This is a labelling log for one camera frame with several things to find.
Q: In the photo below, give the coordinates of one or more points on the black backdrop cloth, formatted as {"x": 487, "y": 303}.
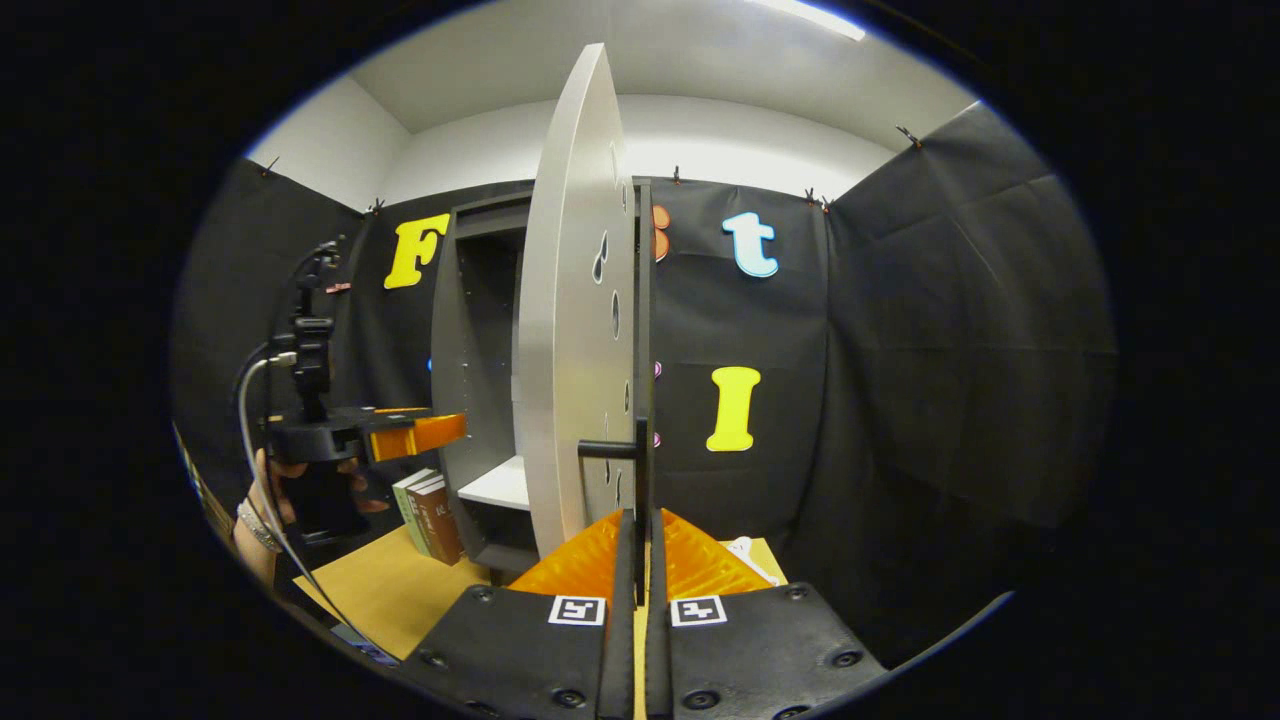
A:
{"x": 900, "y": 350}

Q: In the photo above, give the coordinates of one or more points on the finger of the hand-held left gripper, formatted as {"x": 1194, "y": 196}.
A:
{"x": 430, "y": 437}
{"x": 405, "y": 410}

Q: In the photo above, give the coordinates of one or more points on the dark grey cabinet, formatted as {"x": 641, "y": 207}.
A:
{"x": 450, "y": 350}

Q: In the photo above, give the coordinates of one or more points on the brown book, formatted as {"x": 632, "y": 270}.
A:
{"x": 440, "y": 520}

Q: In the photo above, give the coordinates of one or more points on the long ceiling light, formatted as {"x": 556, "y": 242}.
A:
{"x": 810, "y": 17}

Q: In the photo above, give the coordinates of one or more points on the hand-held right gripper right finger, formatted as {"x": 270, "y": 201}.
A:
{"x": 657, "y": 660}

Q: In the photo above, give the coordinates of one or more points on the white cabinet shelf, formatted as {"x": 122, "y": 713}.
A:
{"x": 500, "y": 485}

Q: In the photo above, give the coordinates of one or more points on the beige cabinet door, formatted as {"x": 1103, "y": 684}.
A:
{"x": 560, "y": 300}

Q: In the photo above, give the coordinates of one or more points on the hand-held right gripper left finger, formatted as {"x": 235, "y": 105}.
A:
{"x": 622, "y": 650}

